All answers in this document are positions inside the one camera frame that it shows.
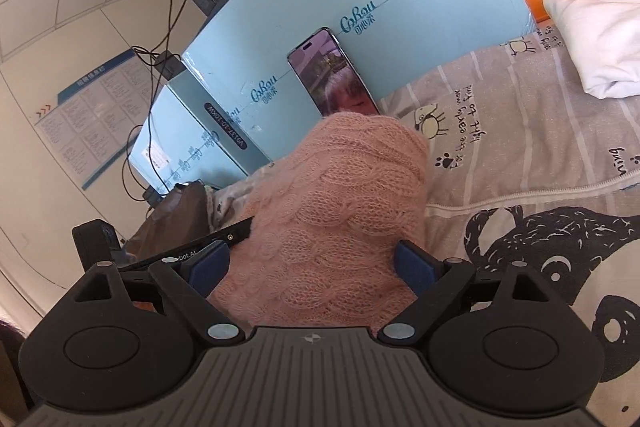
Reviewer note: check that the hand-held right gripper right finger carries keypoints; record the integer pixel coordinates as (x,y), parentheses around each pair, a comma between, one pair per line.
(415,267)

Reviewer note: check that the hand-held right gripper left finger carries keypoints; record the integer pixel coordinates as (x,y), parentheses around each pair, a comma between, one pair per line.
(207,268)

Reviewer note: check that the pink knit sweater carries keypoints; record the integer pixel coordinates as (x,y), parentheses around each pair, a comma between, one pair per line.
(325,217)

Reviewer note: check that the brown paper bag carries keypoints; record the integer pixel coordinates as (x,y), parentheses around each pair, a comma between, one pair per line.
(175,217)

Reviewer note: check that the small light blue cardboard box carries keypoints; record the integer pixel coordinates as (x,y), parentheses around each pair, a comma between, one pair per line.
(165,142)

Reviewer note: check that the panda printed bed sheet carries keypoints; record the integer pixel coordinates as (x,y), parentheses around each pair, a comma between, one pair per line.
(500,167)

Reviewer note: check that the black power adapter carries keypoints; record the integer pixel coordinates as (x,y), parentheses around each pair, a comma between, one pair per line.
(167,64)

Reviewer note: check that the black smartphone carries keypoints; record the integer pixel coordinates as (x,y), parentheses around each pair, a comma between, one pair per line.
(325,67)

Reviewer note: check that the white pillow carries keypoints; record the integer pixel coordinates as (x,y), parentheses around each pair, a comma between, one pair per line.
(600,37)

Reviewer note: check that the wall notice board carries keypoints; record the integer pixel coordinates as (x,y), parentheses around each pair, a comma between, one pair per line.
(90,117)

